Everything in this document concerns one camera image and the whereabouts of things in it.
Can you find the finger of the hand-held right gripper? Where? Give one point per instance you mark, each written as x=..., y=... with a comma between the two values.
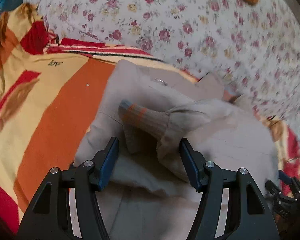
x=277, y=192
x=287, y=177

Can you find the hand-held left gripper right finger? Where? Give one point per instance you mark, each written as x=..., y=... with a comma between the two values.
x=190, y=165

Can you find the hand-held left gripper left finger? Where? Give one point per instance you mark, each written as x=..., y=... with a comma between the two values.
x=108, y=165

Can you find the beige jacket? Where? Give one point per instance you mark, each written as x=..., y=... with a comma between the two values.
x=145, y=90

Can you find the orange red printed fleece blanket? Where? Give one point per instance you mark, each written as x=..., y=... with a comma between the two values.
x=40, y=130

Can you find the floral quilt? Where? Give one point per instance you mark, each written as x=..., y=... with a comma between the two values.
x=190, y=30

